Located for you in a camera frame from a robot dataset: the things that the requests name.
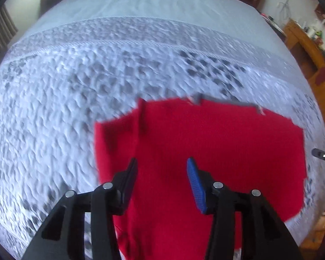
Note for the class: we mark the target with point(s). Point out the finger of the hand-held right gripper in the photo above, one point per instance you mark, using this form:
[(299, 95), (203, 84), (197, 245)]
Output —
[(324, 156)]

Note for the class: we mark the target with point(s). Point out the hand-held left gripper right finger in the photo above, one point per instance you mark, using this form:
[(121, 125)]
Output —
[(195, 184)]

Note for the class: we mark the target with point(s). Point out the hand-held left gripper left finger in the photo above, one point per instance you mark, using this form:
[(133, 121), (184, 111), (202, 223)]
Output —
[(130, 173)]

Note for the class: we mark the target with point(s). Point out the red knitted sweater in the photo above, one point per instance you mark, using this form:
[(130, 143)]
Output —
[(219, 140)]

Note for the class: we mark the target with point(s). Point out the grey patterned quilt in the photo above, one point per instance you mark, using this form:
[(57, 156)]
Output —
[(97, 73)]

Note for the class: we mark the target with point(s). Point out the wooden desk cabinet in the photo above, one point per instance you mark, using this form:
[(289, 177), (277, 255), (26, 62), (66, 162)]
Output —
[(300, 42)]

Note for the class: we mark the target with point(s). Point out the white bottle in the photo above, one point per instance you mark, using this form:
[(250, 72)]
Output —
[(311, 31)]

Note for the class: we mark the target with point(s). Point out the dark nightstand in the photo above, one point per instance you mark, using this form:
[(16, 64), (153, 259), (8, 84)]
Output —
[(273, 24)]

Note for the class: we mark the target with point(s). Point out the beige curtain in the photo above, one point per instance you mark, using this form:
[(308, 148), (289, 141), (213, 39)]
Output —
[(1, 29)]

